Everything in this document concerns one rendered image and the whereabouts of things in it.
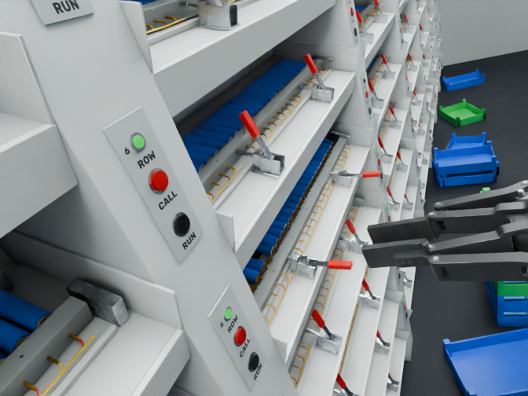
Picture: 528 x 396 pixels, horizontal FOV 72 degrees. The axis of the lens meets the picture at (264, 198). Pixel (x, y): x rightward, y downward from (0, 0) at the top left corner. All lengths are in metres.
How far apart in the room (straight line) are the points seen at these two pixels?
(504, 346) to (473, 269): 1.21
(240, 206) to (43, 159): 0.25
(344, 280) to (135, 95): 0.65
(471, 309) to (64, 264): 1.52
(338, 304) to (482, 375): 0.82
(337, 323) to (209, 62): 0.56
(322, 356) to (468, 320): 1.00
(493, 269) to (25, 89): 0.38
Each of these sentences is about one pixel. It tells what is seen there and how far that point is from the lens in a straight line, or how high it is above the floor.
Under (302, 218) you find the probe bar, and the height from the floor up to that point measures 0.92.
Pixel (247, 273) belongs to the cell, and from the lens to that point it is 0.57.
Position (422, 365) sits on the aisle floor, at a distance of 1.53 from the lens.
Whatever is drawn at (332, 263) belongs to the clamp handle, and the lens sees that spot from 0.57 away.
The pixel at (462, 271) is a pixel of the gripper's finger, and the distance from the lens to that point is 0.40.
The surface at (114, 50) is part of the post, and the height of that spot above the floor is 1.27.
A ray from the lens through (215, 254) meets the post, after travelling 0.36.
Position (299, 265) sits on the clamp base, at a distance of 0.58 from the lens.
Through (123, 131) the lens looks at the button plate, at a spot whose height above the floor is 1.23.
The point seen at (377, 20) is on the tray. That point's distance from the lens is 1.38.
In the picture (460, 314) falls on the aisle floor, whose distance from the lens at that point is 1.67.
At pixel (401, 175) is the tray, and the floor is 0.50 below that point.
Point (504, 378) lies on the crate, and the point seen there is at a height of 0.00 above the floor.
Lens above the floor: 1.28
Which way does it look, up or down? 28 degrees down
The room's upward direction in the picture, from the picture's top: 20 degrees counter-clockwise
